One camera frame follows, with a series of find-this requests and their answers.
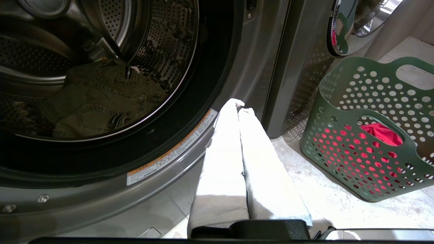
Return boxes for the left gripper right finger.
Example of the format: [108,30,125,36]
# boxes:
[238,108,313,227]

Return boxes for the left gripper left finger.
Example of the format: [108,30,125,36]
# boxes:
[187,98,250,238]

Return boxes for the grey front-load washing machine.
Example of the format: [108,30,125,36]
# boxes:
[0,0,339,244]

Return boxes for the green perforated laundry basket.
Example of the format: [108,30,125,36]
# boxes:
[300,56,434,203]

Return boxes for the washing machine door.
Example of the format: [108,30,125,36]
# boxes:
[327,0,404,57]

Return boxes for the red garment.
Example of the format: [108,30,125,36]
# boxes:
[314,123,404,195]

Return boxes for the olive green jeans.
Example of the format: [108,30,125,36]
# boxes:
[40,58,169,139]

